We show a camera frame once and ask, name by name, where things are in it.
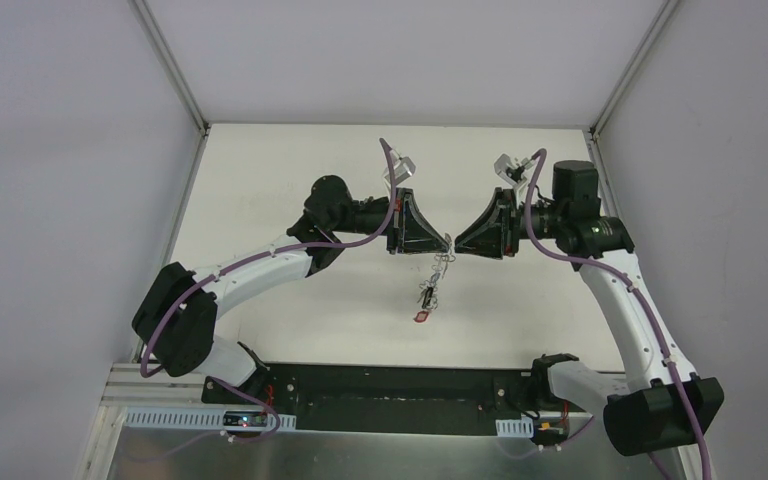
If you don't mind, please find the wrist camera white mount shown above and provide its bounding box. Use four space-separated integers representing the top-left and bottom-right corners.
382 149 416 192
493 154 535 192

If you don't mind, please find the red key tag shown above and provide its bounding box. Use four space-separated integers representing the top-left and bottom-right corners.
414 311 430 323

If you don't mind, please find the large metal keyring disc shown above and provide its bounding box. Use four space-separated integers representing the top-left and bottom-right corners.
418 233 456 313

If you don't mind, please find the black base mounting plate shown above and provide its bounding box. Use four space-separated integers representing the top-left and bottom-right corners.
239 363 581 436

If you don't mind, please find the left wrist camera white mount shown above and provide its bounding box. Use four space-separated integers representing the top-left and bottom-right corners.
382 149 416 192

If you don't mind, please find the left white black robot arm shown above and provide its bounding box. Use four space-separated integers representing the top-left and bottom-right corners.
131 175 449 405

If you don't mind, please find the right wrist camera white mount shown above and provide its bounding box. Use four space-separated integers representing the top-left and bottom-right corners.
493 154 535 192

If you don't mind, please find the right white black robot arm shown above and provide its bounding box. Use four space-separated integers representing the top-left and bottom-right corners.
455 155 724 459

